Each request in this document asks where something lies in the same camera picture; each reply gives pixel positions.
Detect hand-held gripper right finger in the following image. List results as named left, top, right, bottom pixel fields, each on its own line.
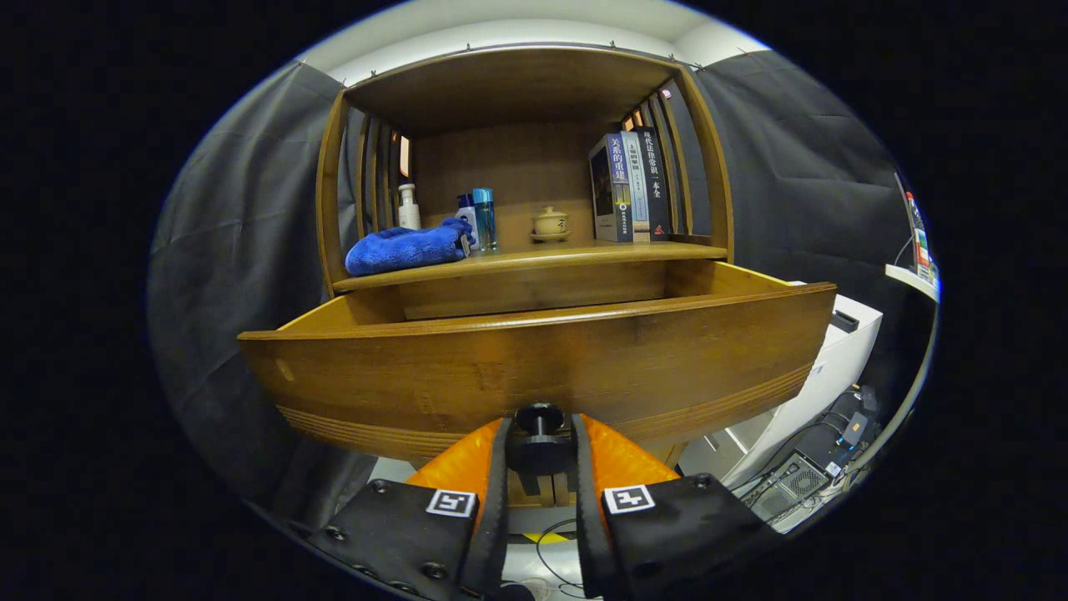
left=571, top=413, right=783, bottom=600

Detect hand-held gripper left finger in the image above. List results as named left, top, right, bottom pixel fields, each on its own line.
left=307, top=416, right=512, bottom=600

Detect wooden drawer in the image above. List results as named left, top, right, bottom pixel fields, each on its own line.
left=238, top=260, right=838, bottom=478

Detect wooden countertop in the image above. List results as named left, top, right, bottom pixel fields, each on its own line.
left=332, top=238, right=728, bottom=293

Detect white cabinet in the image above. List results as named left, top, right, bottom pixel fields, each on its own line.
left=676, top=292, right=884, bottom=489

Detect computer case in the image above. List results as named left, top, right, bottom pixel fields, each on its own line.
left=743, top=451, right=831, bottom=527

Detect blue towel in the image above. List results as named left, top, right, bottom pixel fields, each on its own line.
left=345, top=217, right=476, bottom=278

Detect beige lidded teacup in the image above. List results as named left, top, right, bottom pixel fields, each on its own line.
left=531, top=205, right=572, bottom=244

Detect clear blue bottle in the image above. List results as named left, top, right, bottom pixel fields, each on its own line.
left=472, top=188, right=498, bottom=253

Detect white lotion bottle blue cap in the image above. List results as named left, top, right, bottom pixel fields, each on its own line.
left=456, top=194, right=481, bottom=251

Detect thick book blue spine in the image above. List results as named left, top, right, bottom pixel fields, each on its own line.
left=588, top=132, right=635, bottom=244

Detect book pale blue spine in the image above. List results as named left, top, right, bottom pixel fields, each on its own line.
left=626, top=131, right=652, bottom=243

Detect white table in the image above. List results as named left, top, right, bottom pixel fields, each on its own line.
left=884, top=263, right=940, bottom=303

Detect black floor cables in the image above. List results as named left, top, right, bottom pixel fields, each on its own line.
left=534, top=518, right=585, bottom=598

